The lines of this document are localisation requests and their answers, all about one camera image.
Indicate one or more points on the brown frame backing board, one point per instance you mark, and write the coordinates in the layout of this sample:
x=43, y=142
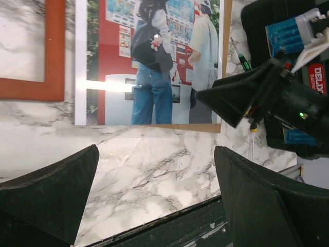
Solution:
x=224, y=25

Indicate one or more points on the red wooden photo frame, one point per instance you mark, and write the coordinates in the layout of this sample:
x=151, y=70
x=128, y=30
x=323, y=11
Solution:
x=33, y=50

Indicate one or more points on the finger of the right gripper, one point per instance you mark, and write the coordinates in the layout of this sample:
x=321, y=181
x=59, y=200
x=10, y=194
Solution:
x=231, y=97

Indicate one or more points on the printed photo of couple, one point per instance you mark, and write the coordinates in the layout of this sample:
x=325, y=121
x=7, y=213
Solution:
x=143, y=62

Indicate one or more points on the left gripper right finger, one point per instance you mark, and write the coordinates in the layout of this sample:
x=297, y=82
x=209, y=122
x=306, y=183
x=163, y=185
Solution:
x=265, y=208

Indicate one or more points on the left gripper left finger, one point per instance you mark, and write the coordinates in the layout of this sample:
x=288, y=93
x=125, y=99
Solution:
x=45, y=207

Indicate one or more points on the green black precision screwdriver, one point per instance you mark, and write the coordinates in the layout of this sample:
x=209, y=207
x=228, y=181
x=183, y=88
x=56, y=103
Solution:
x=243, y=61

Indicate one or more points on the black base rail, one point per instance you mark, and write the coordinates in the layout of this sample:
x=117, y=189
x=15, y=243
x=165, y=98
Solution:
x=203, y=224

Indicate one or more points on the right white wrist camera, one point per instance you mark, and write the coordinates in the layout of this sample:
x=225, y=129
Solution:
x=313, y=29

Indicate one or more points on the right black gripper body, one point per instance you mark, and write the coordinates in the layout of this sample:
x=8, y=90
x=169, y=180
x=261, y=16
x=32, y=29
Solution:
x=293, y=103

